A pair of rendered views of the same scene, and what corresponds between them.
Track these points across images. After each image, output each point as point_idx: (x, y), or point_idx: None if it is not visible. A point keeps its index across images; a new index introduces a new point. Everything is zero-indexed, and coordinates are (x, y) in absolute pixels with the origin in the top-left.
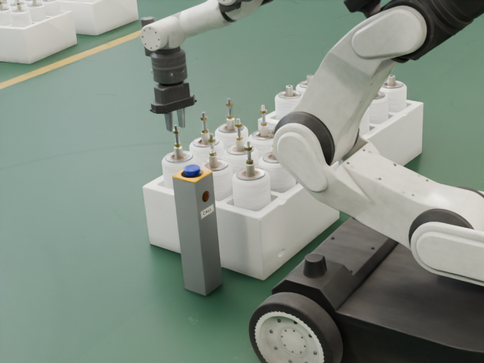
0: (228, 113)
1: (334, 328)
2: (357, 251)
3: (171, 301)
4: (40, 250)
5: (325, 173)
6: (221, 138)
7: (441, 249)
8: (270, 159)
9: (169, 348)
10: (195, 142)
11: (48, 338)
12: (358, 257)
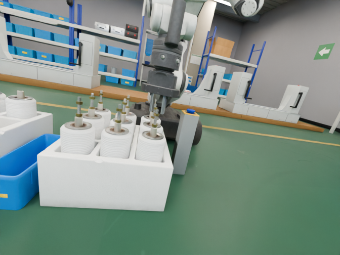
0: (80, 111)
1: None
2: (165, 115)
3: (195, 174)
4: None
5: None
6: (94, 132)
7: None
8: (130, 114)
9: (212, 165)
10: (121, 133)
11: (258, 199)
12: (167, 115)
